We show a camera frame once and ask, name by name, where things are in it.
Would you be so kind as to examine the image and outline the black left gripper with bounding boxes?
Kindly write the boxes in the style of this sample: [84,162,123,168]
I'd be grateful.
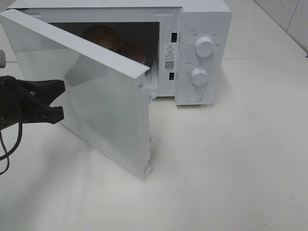
[0,75,65,130]

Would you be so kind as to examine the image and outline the white microwave door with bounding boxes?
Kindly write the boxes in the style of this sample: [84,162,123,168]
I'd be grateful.
[0,10,152,179]

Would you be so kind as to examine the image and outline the toy burger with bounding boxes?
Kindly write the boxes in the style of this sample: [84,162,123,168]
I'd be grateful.
[82,25,123,52]

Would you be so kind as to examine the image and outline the pink round plate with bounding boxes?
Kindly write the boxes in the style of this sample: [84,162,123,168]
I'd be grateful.
[119,41,146,64]

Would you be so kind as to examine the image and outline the round white door button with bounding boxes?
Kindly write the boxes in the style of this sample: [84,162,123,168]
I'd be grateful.
[188,90,203,102]

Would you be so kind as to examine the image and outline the white warning label sticker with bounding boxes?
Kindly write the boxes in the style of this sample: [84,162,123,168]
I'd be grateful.
[163,43,178,71]

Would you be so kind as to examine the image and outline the white microwave oven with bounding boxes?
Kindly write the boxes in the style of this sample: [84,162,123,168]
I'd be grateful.
[6,0,232,105]

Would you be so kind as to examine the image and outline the white lower timer knob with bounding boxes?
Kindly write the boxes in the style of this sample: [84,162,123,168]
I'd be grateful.
[191,68,209,86]

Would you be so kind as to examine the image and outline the white upper power knob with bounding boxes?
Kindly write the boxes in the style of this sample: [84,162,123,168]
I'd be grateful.
[194,35,215,58]

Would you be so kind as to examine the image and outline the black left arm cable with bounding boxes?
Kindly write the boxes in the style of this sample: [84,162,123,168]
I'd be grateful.
[0,120,24,175]

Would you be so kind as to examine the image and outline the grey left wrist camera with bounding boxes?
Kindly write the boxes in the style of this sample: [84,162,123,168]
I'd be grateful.
[0,50,7,69]

